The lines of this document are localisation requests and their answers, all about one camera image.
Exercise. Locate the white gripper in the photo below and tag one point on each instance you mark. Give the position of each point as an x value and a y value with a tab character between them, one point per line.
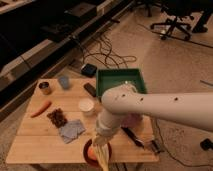
102	135

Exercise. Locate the yellow banana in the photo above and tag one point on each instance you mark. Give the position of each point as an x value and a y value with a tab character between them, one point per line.
102	155

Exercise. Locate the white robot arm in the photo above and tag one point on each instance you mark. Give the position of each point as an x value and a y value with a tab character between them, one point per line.
190	109

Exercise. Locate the dark purple bowl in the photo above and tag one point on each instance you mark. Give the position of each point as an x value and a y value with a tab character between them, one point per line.
131	120

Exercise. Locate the red bowl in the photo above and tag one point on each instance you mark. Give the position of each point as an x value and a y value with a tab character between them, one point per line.
87	159

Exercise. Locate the white cup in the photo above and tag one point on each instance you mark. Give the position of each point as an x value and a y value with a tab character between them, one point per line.
86	106

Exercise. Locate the orange fruit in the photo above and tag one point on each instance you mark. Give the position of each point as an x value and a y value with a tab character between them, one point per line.
91	154

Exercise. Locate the blue cloth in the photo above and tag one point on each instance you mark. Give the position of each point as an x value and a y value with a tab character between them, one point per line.
71	130

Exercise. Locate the small black remote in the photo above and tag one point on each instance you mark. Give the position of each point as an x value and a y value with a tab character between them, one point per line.
90	89

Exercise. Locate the green plastic tray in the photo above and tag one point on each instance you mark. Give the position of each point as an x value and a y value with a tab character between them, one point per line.
109	78

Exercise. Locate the brown snack bar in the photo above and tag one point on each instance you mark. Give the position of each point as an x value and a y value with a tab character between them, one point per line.
57	118

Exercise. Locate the black tongs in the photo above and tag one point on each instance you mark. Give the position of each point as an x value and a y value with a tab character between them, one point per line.
140	143

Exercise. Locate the black power box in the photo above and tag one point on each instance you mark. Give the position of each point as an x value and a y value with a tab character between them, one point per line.
88	70

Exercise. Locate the blue plastic cup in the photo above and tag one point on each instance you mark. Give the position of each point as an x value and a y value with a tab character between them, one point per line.
64	82

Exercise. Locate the orange carrot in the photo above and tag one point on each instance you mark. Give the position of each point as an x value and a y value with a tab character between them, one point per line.
42	109

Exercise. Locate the metal can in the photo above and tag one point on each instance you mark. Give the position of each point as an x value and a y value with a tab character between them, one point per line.
45	88

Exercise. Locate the black floor device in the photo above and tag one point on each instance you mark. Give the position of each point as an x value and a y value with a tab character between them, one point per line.
206	144

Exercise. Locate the black office chair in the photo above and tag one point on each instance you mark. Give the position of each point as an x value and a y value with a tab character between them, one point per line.
177	9

